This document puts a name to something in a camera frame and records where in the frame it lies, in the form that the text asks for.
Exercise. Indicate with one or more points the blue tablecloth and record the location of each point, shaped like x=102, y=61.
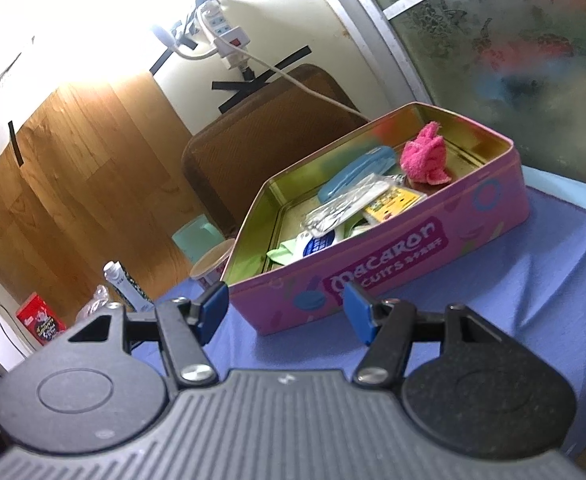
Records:
x=523, y=300

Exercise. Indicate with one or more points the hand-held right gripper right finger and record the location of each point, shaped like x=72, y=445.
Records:
x=358, y=312

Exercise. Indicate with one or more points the wooden wall panel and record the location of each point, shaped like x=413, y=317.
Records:
x=83, y=170

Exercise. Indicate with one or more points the brown chair back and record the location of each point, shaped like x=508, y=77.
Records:
x=253, y=135

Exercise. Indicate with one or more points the green and white drink carton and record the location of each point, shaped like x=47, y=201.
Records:
x=128, y=285

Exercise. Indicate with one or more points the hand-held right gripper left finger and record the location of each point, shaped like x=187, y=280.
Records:
x=214, y=310

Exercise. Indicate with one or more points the red snack box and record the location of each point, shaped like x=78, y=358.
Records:
x=40, y=317

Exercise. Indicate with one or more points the clear pouch with scissors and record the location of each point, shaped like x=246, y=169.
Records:
x=343, y=205

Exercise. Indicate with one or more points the pink biscuit tin box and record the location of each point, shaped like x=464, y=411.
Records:
x=423, y=245

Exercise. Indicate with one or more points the stacked clear plastic cups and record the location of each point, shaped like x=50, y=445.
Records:
x=93, y=305

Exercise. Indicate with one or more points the black tape strip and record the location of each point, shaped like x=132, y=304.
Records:
x=16, y=145

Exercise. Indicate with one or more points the round tin can with lid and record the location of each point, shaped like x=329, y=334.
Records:
x=213, y=265

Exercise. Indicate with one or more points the white wipes packet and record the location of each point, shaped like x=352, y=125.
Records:
x=318, y=246

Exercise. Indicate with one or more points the frosted glass door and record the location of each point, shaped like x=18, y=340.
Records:
x=498, y=50

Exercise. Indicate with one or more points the pink fluffy towel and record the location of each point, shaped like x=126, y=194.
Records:
x=425, y=155

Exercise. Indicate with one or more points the light green cloth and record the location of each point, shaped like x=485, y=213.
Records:
x=283, y=252

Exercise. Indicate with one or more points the black tape cross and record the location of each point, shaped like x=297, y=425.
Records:
x=253, y=87

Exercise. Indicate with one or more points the clear case with yellow card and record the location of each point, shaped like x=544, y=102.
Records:
x=393, y=202

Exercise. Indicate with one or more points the blue plastic case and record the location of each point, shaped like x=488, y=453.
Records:
x=353, y=172

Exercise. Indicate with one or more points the white power strip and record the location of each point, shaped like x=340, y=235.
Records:
x=220, y=25

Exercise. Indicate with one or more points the green plastic mug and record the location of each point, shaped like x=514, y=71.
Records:
x=195, y=237

